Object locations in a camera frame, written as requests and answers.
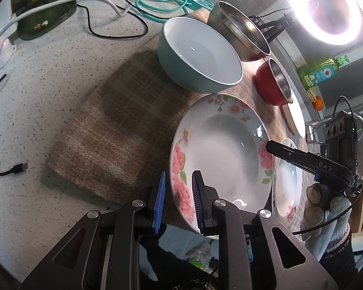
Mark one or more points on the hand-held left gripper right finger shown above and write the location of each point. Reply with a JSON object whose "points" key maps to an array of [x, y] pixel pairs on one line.
{"points": [[197, 201]]}

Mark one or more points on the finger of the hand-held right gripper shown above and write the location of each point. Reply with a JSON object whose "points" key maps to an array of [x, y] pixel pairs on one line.
{"points": [[290, 154]]}

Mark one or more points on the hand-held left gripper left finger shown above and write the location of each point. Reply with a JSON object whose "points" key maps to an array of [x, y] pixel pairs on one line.
{"points": [[158, 204]]}

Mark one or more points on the small floral white plate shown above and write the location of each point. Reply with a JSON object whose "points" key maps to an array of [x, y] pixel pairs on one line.
{"points": [[287, 187]]}

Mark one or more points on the white leaf pattern plate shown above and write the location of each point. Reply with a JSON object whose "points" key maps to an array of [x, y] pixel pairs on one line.
{"points": [[296, 117]]}

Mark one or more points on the pink rose deep plate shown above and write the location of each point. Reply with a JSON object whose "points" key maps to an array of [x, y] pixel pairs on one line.
{"points": [[223, 151]]}

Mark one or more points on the red steel bowl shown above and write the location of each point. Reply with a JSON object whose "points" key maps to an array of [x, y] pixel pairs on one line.
{"points": [[267, 84]]}

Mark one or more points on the stainless steel bowl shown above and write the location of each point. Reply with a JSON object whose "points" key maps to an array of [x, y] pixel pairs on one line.
{"points": [[245, 30]]}

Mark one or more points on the teal ceramic bowl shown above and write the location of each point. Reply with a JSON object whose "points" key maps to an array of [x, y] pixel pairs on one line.
{"points": [[199, 51]]}

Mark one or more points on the person's right forearm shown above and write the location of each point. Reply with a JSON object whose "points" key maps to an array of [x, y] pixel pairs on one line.
{"points": [[338, 256]]}

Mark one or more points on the person's right hand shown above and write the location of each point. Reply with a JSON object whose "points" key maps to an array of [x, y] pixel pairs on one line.
{"points": [[316, 211]]}

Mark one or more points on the chrome faucet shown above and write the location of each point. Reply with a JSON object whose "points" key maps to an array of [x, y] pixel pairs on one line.
{"points": [[311, 133]]}

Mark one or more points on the orange fruit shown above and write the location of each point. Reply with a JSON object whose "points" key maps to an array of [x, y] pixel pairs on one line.
{"points": [[318, 102]]}

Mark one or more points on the green dish soap bottle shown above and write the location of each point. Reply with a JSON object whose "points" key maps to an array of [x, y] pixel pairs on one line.
{"points": [[320, 74]]}

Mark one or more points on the beige plaid cloth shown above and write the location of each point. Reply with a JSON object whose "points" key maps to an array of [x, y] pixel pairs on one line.
{"points": [[124, 120]]}

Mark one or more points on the black tripod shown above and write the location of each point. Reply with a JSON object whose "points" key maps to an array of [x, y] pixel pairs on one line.
{"points": [[272, 25]]}

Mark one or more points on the dark green glass dish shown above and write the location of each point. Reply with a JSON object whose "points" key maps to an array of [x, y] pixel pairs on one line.
{"points": [[48, 18]]}

